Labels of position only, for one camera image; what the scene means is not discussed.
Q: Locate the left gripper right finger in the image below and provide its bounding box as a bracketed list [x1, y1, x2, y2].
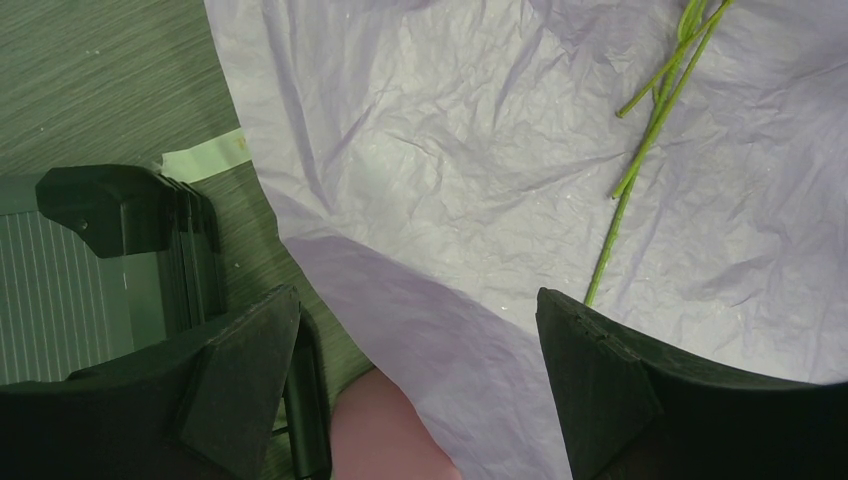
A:
[536, 288, 847, 479]

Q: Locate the purple wrapping paper sheet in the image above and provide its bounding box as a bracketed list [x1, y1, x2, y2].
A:
[206, 1, 847, 479]

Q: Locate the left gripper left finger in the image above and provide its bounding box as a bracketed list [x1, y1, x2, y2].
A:
[1, 285, 301, 479]

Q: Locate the black hard case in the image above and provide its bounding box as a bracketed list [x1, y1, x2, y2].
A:
[0, 164, 333, 480]

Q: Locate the pink flower bouquet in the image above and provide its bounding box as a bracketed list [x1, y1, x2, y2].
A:
[583, 0, 735, 307]

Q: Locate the beige ribbon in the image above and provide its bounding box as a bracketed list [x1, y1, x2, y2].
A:
[157, 128, 252, 184]

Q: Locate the pink toy toaster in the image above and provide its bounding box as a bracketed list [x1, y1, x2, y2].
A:
[330, 369, 461, 480]

